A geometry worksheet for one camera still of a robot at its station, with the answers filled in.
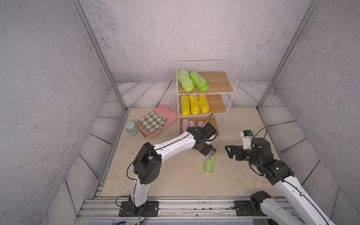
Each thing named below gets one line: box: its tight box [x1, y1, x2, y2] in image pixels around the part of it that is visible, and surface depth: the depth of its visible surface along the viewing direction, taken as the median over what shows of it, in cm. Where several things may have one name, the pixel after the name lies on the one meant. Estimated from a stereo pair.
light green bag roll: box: [177, 69, 196, 92], surface depth 74 cm
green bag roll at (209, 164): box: [204, 154, 216, 173], surface depth 87 cm
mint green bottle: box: [124, 120, 139, 137], surface depth 101 cm
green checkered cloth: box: [137, 111, 168, 134], surface depth 113 cm
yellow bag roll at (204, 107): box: [198, 94, 210, 114], surface depth 86 cm
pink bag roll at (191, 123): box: [188, 120, 195, 128], surface depth 107 cm
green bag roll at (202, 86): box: [189, 71, 210, 92], surface depth 74 cm
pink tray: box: [135, 105, 179, 138], surface depth 113 cm
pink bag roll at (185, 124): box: [182, 119, 189, 133], surface depth 107 cm
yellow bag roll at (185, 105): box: [180, 95, 191, 116], surface depth 86 cm
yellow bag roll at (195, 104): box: [189, 94, 201, 115], surface depth 86 cm
